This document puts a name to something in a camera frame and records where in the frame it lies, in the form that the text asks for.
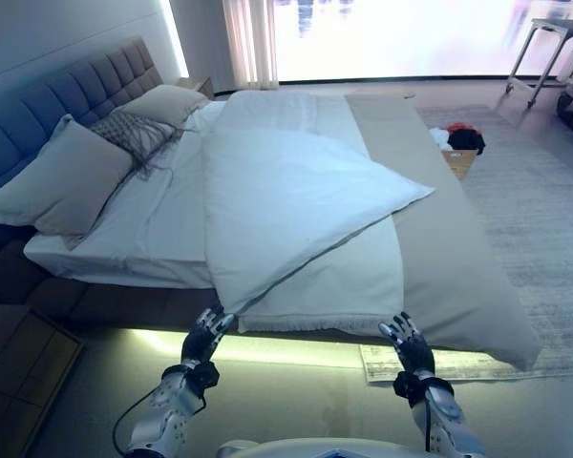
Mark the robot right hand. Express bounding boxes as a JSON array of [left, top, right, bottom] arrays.
[[378, 310, 435, 379]]

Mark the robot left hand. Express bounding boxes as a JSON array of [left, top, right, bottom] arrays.
[[180, 307, 236, 369]]

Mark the white duvet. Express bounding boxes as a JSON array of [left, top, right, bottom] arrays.
[[201, 89, 435, 333]]

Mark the beige bed runner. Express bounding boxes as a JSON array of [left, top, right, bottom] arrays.
[[344, 91, 541, 372]]

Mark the white bed sheet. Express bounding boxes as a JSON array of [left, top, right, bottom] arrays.
[[22, 99, 228, 290]]

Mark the silver robot torso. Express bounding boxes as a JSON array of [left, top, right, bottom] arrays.
[[214, 427, 421, 458]]

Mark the grey area rug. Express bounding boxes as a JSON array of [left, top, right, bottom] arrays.
[[359, 103, 573, 385]]

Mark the wooden nightstand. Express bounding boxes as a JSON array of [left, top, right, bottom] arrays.
[[175, 76, 215, 100], [0, 304, 85, 458]]

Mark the cardboard box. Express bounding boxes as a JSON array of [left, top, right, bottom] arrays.
[[439, 147, 478, 181]]

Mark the beige pillow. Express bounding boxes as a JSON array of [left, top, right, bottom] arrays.
[[0, 114, 135, 249], [118, 84, 210, 129]]

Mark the white garment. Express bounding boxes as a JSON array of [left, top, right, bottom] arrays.
[[428, 126, 455, 150]]

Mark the black garment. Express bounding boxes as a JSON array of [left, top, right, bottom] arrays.
[[447, 128, 487, 156]]

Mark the tufted upholstered headboard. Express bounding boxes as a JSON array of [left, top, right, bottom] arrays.
[[0, 37, 162, 201]]

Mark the sheer curtain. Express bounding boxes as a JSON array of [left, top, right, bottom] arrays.
[[221, 0, 281, 91]]

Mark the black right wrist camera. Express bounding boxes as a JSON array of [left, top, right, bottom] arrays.
[[392, 370, 426, 398]]

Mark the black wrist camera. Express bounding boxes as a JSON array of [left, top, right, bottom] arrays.
[[392, 370, 426, 398], [188, 362, 221, 400]]

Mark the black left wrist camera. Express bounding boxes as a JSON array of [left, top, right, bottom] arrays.
[[188, 362, 221, 400]]

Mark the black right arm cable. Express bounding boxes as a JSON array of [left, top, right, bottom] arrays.
[[422, 398, 435, 452]]

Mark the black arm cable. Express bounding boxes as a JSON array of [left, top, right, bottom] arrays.
[[422, 398, 435, 452], [112, 393, 206, 454]]

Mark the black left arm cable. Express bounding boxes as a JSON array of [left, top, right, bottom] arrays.
[[112, 393, 206, 454]]

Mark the metal frame cart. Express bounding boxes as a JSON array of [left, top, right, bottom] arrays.
[[503, 17, 573, 109]]

